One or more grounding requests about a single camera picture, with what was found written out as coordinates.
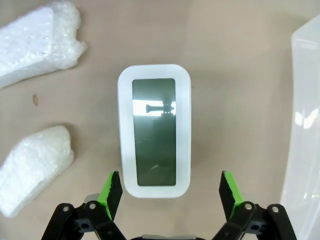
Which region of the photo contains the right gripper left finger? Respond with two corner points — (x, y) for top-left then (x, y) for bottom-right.
(48, 170), (133, 240)

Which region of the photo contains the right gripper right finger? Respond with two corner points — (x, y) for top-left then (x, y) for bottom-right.
(212, 170), (297, 240)

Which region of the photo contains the white unwrapped digital clock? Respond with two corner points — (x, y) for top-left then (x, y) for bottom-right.
(117, 64), (192, 200)

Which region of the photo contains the bubble-wrapped clock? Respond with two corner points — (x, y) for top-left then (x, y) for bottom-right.
(0, 125), (75, 218)
(0, 0), (88, 90)

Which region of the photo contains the clear plastic bin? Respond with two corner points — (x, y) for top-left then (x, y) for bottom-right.
(279, 11), (320, 240)

